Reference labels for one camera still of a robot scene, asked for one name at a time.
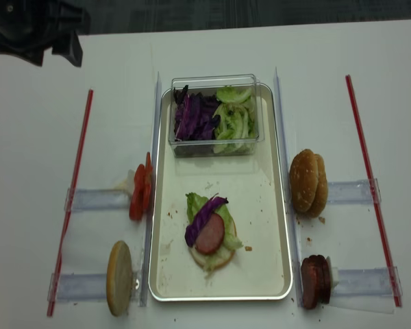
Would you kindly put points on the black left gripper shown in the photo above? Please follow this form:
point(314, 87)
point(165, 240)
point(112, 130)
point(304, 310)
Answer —
point(29, 28)

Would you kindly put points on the white pusher block behind tomato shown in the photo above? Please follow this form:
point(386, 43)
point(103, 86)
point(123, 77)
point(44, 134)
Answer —
point(129, 182)

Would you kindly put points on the red tomato slices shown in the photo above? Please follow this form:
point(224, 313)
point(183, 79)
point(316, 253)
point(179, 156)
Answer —
point(140, 199)

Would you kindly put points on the green lettuce in container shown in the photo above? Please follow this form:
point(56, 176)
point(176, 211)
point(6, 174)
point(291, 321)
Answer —
point(237, 120)

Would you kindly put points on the green lettuce on bun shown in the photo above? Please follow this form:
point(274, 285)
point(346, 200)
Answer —
point(195, 202)

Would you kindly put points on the dark meat patty slices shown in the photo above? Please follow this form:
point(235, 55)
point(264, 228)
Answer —
point(316, 280)

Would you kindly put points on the white pusher block behind patties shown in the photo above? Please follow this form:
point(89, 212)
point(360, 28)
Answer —
point(334, 276)

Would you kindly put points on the red rod left side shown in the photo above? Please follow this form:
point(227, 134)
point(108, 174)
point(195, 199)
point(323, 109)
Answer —
point(67, 215)

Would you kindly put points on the red rod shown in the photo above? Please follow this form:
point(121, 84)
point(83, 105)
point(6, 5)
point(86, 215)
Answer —
point(67, 215)
point(397, 296)

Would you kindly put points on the purple cabbage shreds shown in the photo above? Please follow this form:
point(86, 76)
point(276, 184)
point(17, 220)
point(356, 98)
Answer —
point(195, 118)

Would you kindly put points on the clear plastic salad container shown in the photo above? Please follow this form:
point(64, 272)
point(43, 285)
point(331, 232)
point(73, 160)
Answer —
point(208, 87)

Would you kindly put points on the purple cabbage leaf on bun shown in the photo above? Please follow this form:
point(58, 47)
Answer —
point(202, 218)

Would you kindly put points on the pale bun bottom slice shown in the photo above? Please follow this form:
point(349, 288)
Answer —
point(119, 279)

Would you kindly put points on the metal serving tray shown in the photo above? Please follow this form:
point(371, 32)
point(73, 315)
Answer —
point(252, 184)

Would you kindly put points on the pink sausage slice on bun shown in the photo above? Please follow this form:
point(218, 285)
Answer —
point(211, 236)

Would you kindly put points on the bun base on tray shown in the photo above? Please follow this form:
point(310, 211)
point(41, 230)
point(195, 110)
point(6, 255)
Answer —
point(218, 259)

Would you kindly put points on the sesame bun top outer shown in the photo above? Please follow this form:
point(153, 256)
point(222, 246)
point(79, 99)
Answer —
point(304, 179)

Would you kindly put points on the sesame bun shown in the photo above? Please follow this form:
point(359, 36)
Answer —
point(321, 194)
point(304, 179)

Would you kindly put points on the red rod right side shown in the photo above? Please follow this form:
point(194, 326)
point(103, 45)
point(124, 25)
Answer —
point(397, 296)

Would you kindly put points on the sesame bun top inner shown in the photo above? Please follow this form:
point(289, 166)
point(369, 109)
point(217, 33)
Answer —
point(321, 194)

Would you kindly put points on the clear rail holding tomato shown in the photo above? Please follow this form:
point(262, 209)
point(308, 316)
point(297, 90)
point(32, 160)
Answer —
point(79, 199)

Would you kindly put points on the clear rail holding bun bottom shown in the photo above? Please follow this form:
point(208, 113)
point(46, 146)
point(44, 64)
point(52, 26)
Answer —
point(77, 287)

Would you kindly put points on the clear rail holding bun tops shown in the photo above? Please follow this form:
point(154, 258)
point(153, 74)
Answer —
point(354, 192)

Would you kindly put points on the clear rail holding patties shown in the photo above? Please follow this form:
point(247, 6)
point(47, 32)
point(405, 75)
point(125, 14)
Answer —
point(364, 282)

